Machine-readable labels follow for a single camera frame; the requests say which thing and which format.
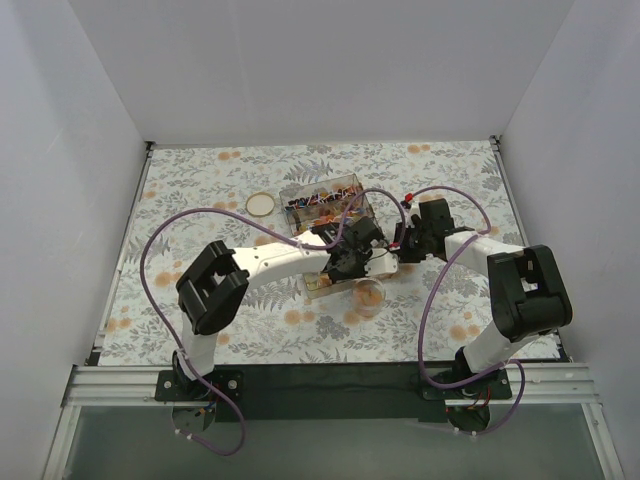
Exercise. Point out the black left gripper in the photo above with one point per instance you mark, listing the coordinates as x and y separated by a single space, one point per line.
347 265

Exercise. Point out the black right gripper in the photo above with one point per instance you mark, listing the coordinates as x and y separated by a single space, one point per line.
407 245

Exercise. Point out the clear plastic jar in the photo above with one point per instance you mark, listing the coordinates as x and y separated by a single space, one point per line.
368 297

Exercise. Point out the clear acrylic candy organizer box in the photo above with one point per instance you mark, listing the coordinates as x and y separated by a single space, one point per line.
320 207

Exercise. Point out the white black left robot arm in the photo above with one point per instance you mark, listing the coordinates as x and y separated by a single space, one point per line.
213 288

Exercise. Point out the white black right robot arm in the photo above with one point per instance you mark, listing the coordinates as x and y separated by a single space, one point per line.
528 298

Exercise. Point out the floral patterned table cloth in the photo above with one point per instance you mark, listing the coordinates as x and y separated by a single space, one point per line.
193 197

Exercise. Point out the round wooden jar lid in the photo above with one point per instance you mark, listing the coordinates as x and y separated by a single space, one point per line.
260 204

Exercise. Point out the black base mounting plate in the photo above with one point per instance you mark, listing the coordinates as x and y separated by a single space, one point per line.
319 391

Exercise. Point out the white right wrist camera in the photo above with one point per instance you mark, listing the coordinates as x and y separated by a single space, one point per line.
411 208

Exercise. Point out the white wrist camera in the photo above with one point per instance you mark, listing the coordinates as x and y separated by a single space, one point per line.
411 208
381 263

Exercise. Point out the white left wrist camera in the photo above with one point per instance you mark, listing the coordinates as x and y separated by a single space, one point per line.
381 263

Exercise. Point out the aluminium front frame rail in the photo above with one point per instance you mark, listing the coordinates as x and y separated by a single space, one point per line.
330 421

